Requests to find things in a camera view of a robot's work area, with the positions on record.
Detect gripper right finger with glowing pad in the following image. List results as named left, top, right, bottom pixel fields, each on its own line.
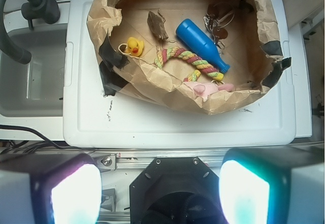
left=219, top=146, right=324, bottom=223

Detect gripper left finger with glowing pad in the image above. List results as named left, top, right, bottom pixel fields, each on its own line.
left=1, top=153, right=102, bottom=223

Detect brown wood chip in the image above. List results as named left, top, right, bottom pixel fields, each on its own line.
left=147, top=10, right=169, bottom=41

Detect white plastic bin lid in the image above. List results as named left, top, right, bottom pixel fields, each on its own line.
left=63, top=0, right=296, bottom=149

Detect grey sink basin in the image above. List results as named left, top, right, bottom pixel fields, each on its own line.
left=1, top=24, right=67, bottom=117

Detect pink plush pig toy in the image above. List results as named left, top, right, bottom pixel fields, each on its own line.
left=183, top=81, right=235, bottom=102

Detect crumpled brown paper bag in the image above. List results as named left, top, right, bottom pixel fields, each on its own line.
left=87, top=0, right=290, bottom=115

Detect yellow rubber duck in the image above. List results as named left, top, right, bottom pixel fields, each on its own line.
left=118, top=37, right=144, bottom=57

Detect blue plastic bottle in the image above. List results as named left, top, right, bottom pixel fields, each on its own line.
left=176, top=19, right=230, bottom=73

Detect bunch of keys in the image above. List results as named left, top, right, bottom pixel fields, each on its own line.
left=203, top=2, right=235, bottom=49

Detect dark grey faucet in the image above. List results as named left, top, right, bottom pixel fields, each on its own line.
left=1, top=0, right=60, bottom=65

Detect black cable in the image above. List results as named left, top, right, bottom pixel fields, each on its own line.
left=0, top=124, right=77, bottom=154

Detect aluminium rail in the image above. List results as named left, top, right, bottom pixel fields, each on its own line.
left=89, top=148, right=228, bottom=170

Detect black octagonal mount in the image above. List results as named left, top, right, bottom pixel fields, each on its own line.
left=129, top=157, right=227, bottom=223

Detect multicolour rope toy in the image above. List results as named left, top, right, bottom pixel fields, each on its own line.
left=154, top=46, right=224, bottom=82

